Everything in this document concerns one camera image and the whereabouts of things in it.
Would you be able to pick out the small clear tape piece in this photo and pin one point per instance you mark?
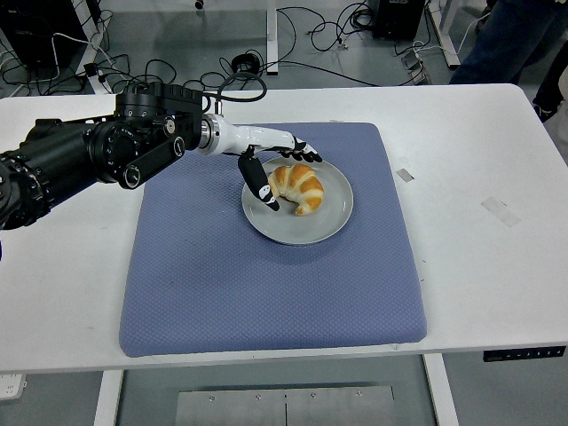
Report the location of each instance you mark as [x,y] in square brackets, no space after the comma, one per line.
[404,175]

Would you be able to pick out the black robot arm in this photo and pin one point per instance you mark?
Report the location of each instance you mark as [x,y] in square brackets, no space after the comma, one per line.
[57,151]

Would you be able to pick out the large black equipment box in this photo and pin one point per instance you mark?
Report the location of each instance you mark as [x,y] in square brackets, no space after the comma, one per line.
[35,31]

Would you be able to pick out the person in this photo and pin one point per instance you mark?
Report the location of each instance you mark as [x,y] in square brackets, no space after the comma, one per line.
[501,40]
[552,89]

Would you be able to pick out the round grey plate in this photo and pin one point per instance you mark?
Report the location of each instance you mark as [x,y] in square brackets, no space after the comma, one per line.
[288,226]

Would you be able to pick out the grey metal foot pedal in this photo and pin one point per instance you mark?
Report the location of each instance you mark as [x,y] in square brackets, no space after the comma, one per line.
[417,66]

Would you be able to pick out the black table control panel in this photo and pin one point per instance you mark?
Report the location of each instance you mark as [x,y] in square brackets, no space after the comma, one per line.
[523,354]

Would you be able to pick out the white background table leg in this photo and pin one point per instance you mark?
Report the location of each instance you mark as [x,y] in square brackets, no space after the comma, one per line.
[272,35]
[91,53]
[448,44]

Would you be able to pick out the golden croissant bread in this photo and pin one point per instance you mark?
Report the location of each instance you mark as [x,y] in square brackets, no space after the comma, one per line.
[306,186]

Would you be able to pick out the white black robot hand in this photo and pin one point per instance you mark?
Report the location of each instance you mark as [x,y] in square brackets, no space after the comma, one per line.
[235,137]

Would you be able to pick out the small black equipment box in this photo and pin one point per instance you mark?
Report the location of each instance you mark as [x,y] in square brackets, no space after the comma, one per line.
[395,18]

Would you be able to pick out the large clear tape piece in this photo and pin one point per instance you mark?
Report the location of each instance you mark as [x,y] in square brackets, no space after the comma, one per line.
[500,212]

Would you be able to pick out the black power adapter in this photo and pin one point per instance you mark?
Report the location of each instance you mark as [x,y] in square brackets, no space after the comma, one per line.
[90,69]

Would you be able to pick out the white power strip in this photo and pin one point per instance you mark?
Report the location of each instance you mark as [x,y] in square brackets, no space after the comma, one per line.
[11,387]

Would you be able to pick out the grey metal plate with screws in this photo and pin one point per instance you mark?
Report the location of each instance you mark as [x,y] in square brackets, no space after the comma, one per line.
[266,408]

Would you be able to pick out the blue quilted mat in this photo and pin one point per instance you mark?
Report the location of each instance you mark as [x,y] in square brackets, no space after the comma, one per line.
[222,288]

